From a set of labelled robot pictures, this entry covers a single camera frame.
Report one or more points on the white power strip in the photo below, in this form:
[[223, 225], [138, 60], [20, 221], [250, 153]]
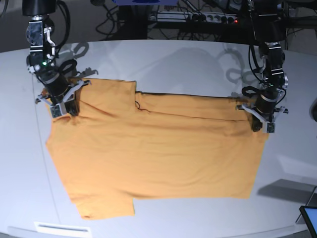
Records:
[[205, 17]]

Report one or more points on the tablet screen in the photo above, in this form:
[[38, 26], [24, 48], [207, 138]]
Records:
[[311, 222]]

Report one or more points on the orange yellow T-shirt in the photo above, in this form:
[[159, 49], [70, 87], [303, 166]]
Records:
[[127, 145]]

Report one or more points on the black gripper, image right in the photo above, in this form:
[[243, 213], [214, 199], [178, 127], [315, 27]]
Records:
[[264, 105]]

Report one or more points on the grey tablet stand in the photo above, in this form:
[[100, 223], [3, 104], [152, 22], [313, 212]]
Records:
[[310, 204]]

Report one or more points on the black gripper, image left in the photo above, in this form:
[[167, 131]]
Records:
[[56, 86]]

